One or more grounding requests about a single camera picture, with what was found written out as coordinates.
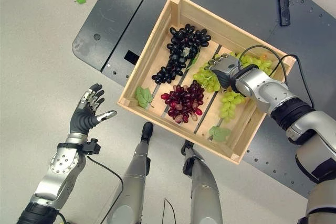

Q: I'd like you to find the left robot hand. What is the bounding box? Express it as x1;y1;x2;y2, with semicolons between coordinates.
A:
69;83;118;135

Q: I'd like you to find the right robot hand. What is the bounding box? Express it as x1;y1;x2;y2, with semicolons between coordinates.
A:
207;52;240;89

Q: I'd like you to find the dark grey table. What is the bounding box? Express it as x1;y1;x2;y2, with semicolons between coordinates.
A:
71;0;336;199

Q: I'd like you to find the wooden crate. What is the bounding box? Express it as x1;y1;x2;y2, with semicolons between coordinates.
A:
116;0;297;166

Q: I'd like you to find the small green grape bunch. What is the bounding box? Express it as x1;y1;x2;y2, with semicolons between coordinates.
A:
219;90;247;124

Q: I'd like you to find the black grape bunch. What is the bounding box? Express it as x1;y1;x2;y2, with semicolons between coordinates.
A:
151;23;212;85

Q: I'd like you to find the red grape bunch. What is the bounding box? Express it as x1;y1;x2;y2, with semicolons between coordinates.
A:
160;80;205;124

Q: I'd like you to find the left silver robot leg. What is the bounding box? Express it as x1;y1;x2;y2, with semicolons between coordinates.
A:
106;122;154;224

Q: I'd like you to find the silver robot leg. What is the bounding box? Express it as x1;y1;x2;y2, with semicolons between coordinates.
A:
180;140;224;224
106;122;154;224

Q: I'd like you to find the black remote control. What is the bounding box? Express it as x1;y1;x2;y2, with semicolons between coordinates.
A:
277;0;291;27

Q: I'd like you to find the right silver robot leg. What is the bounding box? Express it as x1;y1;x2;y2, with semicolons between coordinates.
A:
180;140;224;224

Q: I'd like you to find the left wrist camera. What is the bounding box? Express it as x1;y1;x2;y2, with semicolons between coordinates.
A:
83;138;101;155

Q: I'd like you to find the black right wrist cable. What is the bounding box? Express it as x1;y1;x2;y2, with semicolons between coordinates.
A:
237;45;315;109

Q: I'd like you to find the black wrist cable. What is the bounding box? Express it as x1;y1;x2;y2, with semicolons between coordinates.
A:
56;155;124;224
237;45;315;109

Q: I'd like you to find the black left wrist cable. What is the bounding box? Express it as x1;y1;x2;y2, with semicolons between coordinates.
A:
56;155;124;224

